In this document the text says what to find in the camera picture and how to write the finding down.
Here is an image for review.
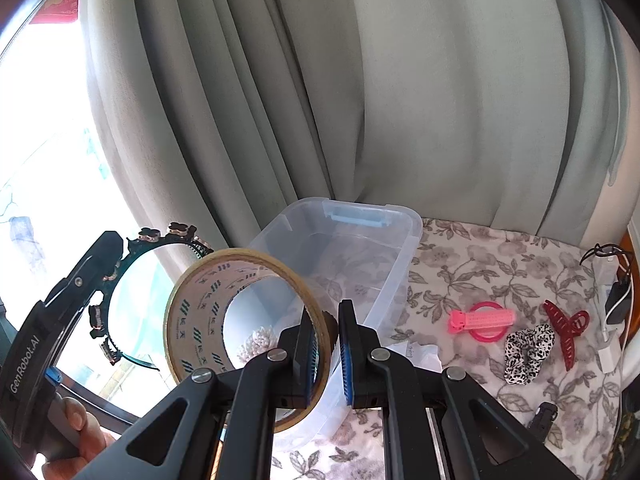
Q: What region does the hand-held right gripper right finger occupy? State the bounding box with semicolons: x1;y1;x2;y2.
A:
337;300;551;480

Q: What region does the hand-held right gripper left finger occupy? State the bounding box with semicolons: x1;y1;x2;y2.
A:
120;307;331;480

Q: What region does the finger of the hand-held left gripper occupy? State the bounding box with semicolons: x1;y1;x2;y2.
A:
37;230;125;321

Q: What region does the pack of cotton swabs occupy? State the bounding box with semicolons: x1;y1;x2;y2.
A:
235;327;278;366

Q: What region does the black clover headband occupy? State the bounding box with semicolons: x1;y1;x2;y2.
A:
87;221;216;373

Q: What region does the clear plastic storage bin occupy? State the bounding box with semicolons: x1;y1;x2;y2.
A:
240;197;422;453

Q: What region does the pink hair roller clip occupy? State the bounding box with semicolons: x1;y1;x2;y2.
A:
448;308;516;336

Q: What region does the single pink ring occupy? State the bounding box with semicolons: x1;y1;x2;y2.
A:
469;301;507;345

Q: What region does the leopard print scrunchie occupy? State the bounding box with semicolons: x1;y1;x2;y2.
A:
502;324;556;386

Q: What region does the small black clip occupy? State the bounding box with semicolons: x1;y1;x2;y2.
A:
526;402;558;443

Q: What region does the dark red claw clip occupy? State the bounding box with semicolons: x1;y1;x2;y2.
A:
543;300;591;372

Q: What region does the person's left hand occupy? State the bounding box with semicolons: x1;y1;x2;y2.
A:
40;392;121;480

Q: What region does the grey floral blanket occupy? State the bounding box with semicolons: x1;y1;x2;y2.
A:
272;217;636;480

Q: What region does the white charger adapter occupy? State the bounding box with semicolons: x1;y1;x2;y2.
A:
597;345;621;374

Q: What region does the white power strip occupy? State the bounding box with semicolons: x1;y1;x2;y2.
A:
592;255;626;343

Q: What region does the black charger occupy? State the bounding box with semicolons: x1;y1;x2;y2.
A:
605;282;632;326

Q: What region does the pale green curtain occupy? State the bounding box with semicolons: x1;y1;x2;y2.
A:
80;0;631;271

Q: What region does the dark floral cloth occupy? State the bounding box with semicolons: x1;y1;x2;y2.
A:
617;400;640;466

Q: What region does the brown wooden cabinet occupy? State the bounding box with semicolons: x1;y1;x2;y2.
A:
620;225;640;316

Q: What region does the black cable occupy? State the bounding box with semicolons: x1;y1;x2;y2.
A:
580;243;629;267

